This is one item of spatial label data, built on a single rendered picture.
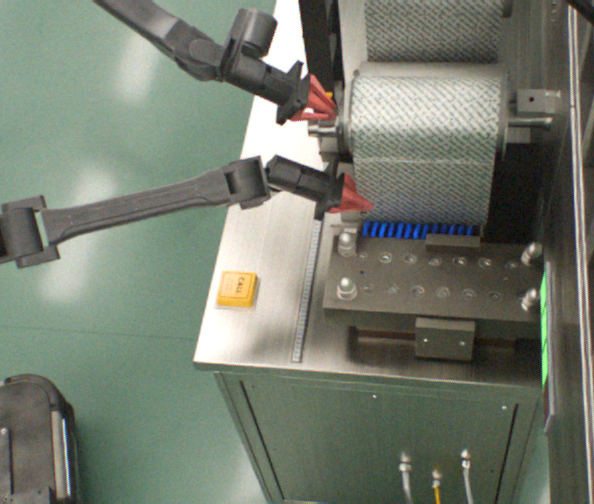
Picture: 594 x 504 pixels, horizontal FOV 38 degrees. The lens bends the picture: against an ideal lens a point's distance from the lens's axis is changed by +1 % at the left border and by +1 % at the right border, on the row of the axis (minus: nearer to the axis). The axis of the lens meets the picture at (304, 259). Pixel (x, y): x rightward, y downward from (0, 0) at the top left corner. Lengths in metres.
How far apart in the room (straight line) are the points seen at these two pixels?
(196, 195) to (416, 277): 0.42
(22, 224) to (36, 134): 2.01
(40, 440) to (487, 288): 1.37
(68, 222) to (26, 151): 1.97
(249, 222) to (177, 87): 1.70
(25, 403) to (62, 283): 0.60
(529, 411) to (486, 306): 0.26
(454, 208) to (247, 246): 0.45
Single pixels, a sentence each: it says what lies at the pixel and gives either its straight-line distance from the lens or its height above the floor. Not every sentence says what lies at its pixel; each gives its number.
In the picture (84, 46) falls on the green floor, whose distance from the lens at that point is 3.76.
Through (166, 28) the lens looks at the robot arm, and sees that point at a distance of 1.48.
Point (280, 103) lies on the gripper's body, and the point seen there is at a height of 1.29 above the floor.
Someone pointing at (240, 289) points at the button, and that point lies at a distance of 1.70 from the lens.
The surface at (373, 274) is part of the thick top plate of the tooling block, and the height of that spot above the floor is 1.03.
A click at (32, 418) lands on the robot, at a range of 2.50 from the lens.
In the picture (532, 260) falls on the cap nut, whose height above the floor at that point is 1.05.
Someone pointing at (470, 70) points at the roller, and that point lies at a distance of 1.59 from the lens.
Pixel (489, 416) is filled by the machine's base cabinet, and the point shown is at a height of 0.76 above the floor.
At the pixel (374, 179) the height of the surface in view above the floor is 1.15.
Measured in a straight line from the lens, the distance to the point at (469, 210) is 1.59.
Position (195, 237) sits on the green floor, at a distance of 2.96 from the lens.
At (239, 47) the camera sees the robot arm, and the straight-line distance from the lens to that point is 1.46.
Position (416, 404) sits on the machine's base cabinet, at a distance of 1.71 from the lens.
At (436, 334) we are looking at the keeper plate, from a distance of 1.53.
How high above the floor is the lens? 2.33
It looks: 55 degrees down
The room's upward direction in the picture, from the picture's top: 10 degrees counter-clockwise
